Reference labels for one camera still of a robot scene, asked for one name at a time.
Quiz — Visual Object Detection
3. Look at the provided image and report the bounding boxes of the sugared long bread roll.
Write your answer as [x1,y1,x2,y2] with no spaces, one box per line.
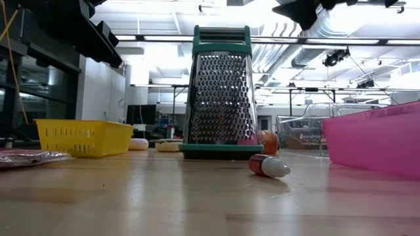
[257,129,281,155]

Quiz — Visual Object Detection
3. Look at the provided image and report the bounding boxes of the silver air duct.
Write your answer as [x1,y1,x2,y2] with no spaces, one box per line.
[252,0,352,78]

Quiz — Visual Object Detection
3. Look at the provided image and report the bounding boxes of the yellow plastic basket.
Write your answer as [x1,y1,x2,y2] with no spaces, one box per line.
[33,118,135,159]

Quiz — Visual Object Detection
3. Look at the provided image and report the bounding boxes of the yellow cable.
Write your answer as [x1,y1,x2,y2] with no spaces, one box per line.
[0,0,30,125]

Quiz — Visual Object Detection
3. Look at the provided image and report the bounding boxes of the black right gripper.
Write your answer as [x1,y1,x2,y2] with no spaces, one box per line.
[271,0,359,31]

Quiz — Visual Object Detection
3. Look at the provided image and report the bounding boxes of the red snack packet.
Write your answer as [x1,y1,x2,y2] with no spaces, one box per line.
[0,147,74,169]

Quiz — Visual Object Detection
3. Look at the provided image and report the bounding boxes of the pink plastic tray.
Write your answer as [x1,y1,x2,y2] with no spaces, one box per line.
[322,100,420,181]

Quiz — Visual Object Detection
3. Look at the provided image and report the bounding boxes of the pale purple frosted donut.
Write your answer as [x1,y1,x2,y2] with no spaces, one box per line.
[127,137,150,152]

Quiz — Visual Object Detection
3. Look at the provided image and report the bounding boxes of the black framed glass partition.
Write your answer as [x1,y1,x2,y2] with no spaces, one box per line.
[0,0,82,148]

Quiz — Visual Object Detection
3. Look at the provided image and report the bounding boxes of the long ceiling light bar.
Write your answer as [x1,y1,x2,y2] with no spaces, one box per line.
[114,33,420,47]

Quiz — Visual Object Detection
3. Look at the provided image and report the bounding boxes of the black ceiling spotlight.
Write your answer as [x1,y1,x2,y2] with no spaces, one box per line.
[322,47,352,69]

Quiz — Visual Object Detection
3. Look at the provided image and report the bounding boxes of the black monitor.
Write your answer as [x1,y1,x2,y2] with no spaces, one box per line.
[125,104,158,127]

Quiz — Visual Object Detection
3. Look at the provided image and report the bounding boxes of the red dropper bottle white cap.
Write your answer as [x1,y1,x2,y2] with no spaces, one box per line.
[247,153,292,180]

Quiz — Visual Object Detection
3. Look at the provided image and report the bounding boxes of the teal handled metal box grater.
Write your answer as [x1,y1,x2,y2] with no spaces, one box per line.
[178,25,265,161]

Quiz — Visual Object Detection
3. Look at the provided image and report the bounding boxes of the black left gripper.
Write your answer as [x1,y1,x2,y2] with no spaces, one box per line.
[19,0,124,69]

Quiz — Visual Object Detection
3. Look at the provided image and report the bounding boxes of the clear plastic container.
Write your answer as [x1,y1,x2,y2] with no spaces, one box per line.
[275,102,391,157]

